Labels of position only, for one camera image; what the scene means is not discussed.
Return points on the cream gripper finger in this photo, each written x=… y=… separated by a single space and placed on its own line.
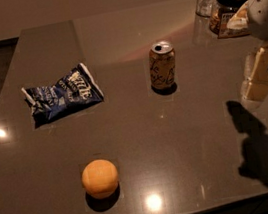
x=249 y=64
x=256 y=87

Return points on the orange fruit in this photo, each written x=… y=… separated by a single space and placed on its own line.
x=100 y=179

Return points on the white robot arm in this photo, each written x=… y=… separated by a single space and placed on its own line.
x=253 y=16

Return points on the blue chip bag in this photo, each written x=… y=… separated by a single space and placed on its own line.
x=76 y=91

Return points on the glass jar with black lid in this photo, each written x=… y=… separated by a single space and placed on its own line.
x=222 y=12

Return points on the gold soda can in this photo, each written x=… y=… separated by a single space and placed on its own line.
x=162 y=65

